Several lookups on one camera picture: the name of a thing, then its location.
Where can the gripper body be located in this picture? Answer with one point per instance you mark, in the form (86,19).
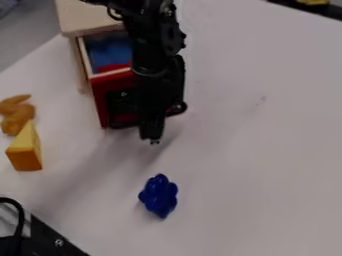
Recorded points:
(153,90)

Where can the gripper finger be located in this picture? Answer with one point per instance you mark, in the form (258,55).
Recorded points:
(152,128)

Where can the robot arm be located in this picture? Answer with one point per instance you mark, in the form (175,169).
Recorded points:
(149,30)

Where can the drawer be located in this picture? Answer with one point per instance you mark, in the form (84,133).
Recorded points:
(100,96)

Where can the blue toy grapes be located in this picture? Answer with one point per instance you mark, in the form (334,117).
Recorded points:
(159,196)

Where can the cabinet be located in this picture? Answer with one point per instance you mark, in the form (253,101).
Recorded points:
(80,16)

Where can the yellow toy cheese wedge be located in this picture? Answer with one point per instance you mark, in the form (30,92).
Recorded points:
(26,150)

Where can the orange toy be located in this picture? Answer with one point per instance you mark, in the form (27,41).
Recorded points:
(17,115)

